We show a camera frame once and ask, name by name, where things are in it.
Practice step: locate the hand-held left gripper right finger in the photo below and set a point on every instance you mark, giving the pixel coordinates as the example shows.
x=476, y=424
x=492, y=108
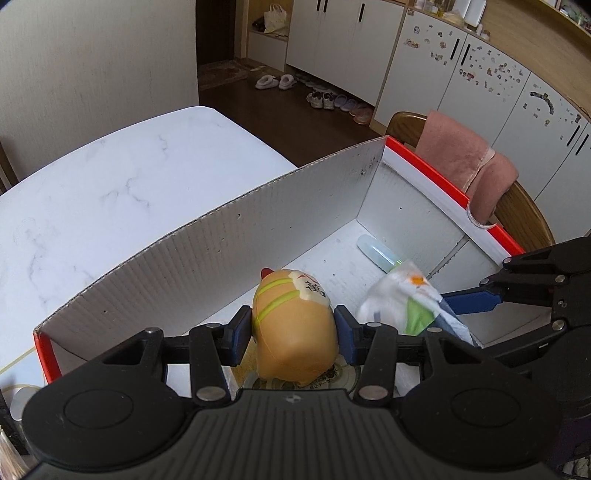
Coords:
x=345, y=332

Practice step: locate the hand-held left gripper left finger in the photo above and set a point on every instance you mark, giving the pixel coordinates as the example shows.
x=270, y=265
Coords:
x=242, y=330

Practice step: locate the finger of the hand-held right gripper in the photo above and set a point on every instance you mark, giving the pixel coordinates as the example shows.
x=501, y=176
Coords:
x=526, y=341
x=471, y=300

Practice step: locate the yellow pig toy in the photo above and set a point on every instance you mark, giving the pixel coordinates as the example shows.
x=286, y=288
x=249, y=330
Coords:
x=295, y=332

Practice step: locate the clear plastic tissue bag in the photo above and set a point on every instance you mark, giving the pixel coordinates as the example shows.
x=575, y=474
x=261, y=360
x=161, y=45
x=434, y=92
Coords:
x=397, y=295

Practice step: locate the green and white tube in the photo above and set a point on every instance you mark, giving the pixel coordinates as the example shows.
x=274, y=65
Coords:
x=376, y=253

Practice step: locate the red cardboard box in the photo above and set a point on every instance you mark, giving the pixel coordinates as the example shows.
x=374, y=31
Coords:
x=184, y=249

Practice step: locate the patterned round disc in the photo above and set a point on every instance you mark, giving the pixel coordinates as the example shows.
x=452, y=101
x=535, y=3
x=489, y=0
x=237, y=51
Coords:
x=342, y=374

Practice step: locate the pink towel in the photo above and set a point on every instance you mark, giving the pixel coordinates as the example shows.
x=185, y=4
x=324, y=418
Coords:
x=461, y=152

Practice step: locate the sticker-covered white cabinet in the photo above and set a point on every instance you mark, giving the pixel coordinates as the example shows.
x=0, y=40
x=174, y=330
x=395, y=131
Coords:
x=485, y=92

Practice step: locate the row of shoes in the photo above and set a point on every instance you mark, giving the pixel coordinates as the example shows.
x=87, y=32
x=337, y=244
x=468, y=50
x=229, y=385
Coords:
x=323, y=99

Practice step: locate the patterned doormat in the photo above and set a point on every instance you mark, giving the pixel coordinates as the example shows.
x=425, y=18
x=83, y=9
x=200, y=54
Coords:
x=224, y=74

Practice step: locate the white bench cabinet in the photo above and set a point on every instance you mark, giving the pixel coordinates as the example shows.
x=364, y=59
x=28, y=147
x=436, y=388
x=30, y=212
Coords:
x=268, y=48

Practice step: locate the white canister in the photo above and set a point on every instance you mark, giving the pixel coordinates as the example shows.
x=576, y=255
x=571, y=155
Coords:
x=478, y=11
x=463, y=8

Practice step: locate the white base cabinet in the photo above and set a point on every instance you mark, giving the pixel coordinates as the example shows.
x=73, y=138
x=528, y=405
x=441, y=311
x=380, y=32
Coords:
x=341, y=41

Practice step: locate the cream tote bag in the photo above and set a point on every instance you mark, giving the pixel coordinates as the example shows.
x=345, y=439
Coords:
x=275, y=18

